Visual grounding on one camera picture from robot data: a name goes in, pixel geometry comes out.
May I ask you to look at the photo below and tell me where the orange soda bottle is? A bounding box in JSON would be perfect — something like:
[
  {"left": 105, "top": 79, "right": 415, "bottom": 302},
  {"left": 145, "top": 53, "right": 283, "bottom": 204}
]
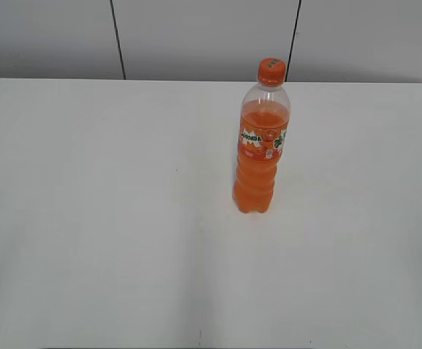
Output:
[{"left": 232, "top": 82, "right": 291, "bottom": 213}]

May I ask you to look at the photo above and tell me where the orange bottle cap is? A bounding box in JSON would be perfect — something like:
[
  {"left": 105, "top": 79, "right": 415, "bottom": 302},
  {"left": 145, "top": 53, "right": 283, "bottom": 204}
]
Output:
[{"left": 257, "top": 58, "right": 286, "bottom": 87}]

